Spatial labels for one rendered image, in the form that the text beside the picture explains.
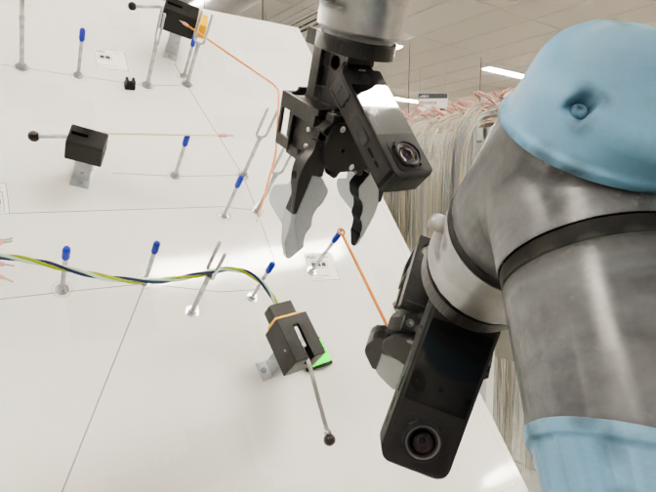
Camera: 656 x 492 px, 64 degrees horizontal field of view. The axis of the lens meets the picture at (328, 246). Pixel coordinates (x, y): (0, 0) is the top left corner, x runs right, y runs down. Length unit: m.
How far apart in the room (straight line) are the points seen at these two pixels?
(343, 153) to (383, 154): 0.07
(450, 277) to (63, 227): 0.55
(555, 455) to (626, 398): 0.03
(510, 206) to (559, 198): 0.02
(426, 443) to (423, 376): 0.04
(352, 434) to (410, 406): 0.37
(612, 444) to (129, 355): 0.55
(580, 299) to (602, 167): 0.05
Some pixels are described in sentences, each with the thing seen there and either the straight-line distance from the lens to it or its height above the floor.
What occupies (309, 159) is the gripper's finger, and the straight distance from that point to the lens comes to 0.47.
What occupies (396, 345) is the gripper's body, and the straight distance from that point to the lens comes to 0.39.
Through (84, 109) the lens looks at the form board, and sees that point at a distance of 0.89.
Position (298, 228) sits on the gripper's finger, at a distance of 0.50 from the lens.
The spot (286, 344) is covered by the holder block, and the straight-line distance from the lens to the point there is 0.61.
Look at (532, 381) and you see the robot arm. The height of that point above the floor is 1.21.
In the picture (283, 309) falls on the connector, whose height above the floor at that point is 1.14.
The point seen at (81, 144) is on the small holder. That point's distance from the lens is 0.74.
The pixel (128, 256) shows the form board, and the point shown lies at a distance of 0.72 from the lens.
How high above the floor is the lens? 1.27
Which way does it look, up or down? 5 degrees down
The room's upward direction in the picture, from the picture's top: straight up
